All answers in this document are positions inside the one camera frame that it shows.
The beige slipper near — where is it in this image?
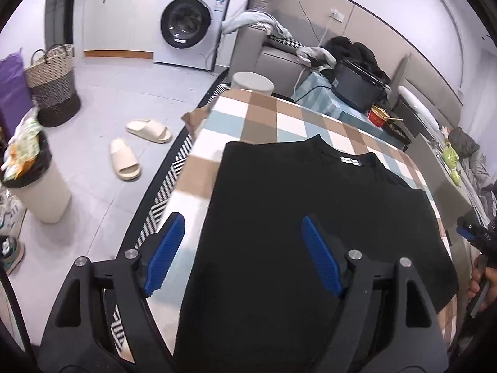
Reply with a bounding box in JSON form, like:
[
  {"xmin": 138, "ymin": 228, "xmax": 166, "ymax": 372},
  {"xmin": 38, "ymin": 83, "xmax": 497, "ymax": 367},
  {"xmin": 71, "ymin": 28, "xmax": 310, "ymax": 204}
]
[{"xmin": 110, "ymin": 138, "xmax": 141, "ymax": 181}]

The white round stool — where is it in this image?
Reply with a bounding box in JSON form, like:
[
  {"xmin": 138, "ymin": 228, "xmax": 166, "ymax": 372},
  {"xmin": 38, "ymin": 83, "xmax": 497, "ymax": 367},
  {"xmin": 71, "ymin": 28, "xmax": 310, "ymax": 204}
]
[{"xmin": 231, "ymin": 71, "xmax": 275, "ymax": 96}]

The checkered blanket table cover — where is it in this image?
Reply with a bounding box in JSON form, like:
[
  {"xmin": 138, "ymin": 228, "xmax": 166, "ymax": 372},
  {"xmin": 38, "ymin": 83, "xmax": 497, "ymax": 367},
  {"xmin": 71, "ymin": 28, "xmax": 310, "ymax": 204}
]
[{"xmin": 112, "ymin": 87, "xmax": 459, "ymax": 362}]

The black food tray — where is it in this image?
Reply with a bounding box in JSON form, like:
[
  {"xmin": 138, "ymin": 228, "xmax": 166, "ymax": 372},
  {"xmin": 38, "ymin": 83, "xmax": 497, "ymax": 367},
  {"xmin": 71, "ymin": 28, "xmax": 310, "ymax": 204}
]
[{"xmin": 381, "ymin": 120, "xmax": 411, "ymax": 146}]

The white washing machine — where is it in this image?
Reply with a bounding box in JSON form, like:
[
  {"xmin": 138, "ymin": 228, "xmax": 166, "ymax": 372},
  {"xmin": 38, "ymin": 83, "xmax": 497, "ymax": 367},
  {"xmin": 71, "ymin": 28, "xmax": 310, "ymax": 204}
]
[{"xmin": 153, "ymin": 0, "xmax": 229, "ymax": 71}]

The sneaker on floor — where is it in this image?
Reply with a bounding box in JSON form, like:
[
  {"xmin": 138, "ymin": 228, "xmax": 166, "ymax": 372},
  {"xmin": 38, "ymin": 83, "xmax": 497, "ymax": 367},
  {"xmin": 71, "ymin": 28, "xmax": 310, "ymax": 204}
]
[{"xmin": 1, "ymin": 236, "xmax": 25, "ymax": 274}]

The grey side cabinet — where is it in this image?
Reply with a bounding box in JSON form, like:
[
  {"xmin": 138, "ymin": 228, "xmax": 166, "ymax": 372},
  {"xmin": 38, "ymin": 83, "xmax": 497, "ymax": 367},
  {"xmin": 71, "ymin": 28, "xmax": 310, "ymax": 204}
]
[{"xmin": 406, "ymin": 134, "xmax": 486, "ymax": 235}]

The beige slipper far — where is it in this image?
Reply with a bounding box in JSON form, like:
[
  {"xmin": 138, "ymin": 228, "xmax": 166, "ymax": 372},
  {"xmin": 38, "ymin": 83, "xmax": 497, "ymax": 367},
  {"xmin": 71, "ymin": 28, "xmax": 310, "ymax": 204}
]
[{"xmin": 125, "ymin": 120, "xmax": 173, "ymax": 144}]

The black clothes pile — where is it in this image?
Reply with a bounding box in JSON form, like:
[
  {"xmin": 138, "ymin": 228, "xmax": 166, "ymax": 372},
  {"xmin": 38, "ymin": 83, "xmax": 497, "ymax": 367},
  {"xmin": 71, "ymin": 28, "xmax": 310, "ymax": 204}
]
[{"xmin": 323, "ymin": 36, "xmax": 391, "ymax": 84}]

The light grey garment on sofa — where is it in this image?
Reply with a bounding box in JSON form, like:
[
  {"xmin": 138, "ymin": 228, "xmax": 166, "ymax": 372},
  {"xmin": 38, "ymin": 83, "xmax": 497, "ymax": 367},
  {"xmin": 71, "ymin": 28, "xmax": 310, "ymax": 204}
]
[{"xmin": 221, "ymin": 9, "xmax": 292, "ymax": 39}]

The white kitchen cabinet counter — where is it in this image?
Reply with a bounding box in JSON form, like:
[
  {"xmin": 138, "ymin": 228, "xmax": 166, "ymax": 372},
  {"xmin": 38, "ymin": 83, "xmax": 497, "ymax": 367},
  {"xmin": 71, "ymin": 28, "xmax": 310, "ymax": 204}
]
[{"xmin": 83, "ymin": 0, "xmax": 160, "ymax": 60}]

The grey sofa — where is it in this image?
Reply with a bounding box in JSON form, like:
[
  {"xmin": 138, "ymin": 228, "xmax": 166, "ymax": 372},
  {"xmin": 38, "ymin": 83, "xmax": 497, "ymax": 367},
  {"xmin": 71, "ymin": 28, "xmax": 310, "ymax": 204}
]
[{"xmin": 230, "ymin": 0, "xmax": 339, "ymax": 98}]

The white trash bin black bag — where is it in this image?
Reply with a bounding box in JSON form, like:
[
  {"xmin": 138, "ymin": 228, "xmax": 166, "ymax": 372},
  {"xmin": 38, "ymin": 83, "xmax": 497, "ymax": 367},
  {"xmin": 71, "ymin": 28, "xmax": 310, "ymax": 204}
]
[{"xmin": 1, "ymin": 108, "xmax": 72, "ymax": 224}]

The purple bag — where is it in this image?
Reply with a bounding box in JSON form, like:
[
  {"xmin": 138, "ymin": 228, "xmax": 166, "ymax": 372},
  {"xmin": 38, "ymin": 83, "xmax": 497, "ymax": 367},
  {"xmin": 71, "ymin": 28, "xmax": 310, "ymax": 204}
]
[{"xmin": 0, "ymin": 51, "xmax": 33, "ymax": 140}]

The red instant noodle bowl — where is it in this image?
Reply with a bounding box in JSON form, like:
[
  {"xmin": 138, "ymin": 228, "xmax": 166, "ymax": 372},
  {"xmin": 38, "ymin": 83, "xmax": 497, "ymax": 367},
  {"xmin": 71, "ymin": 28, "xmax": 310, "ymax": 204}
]
[{"xmin": 367, "ymin": 105, "xmax": 392, "ymax": 128}]

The green plush toy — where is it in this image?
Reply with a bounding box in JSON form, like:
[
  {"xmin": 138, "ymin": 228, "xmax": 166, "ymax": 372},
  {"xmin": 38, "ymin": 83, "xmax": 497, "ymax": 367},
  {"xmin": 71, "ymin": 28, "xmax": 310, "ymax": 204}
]
[{"xmin": 441, "ymin": 142, "xmax": 462, "ymax": 186}]

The woven laundry basket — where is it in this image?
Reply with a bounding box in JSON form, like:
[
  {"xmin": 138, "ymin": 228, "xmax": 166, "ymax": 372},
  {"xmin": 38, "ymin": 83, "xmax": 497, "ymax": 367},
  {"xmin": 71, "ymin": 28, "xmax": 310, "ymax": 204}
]
[{"xmin": 25, "ymin": 44, "xmax": 81, "ymax": 127}]

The black knit sweater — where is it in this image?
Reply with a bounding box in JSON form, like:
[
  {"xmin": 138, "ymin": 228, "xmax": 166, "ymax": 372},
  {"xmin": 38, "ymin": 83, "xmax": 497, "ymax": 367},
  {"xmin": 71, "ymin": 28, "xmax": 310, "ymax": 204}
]
[{"xmin": 174, "ymin": 136, "xmax": 458, "ymax": 372}]

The beige slipper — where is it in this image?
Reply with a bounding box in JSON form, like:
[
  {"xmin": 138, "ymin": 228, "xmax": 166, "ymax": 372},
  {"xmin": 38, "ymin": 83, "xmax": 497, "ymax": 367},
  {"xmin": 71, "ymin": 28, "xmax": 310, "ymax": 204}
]
[
  {"xmin": 110, "ymin": 138, "xmax": 141, "ymax": 181},
  {"xmin": 125, "ymin": 120, "xmax": 173, "ymax": 144}
]

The black electric cooker pot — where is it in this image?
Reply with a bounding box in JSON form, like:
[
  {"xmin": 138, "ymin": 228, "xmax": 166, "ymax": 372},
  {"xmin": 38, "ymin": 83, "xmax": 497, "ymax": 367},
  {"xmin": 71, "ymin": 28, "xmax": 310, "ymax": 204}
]
[{"xmin": 331, "ymin": 60, "xmax": 390, "ymax": 113}]

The wall power outlet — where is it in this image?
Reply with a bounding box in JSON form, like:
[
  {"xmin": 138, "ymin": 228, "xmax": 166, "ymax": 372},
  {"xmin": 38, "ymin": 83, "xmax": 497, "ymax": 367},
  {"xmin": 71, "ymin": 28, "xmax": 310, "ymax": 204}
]
[{"xmin": 329, "ymin": 8, "xmax": 344, "ymax": 23}]

